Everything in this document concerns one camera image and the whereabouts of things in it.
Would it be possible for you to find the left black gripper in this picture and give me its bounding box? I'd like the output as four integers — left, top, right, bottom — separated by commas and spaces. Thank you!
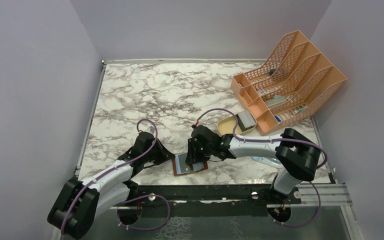
143, 138, 175, 165

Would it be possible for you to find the brown leather card holder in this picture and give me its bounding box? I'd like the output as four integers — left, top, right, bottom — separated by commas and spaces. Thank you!
172, 153, 209, 177

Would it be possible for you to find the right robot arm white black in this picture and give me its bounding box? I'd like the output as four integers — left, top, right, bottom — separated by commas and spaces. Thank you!
185, 125, 322, 204

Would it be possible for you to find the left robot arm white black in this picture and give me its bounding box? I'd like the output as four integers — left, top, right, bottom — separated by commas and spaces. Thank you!
47, 132, 175, 240

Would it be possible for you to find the stack of credit cards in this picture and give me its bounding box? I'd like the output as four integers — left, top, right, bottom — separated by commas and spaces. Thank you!
236, 110, 257, 132

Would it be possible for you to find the beige oval tray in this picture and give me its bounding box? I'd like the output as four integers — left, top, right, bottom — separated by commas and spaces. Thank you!
217, 116, 257, 136

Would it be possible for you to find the orange plastic file organizer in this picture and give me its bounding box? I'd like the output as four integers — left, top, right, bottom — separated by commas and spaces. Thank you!
231, 30, 347, 136

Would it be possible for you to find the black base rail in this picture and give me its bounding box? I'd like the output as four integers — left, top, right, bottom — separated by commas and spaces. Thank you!
115, 183, 302, 225

